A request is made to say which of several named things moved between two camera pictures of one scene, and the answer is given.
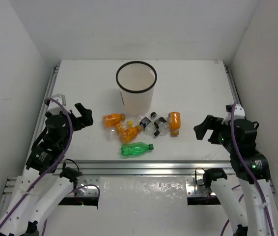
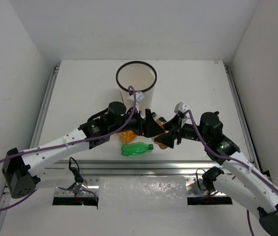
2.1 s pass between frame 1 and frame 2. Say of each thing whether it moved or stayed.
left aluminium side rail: stayed
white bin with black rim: stayed
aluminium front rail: stayed
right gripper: moved
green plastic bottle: stayed
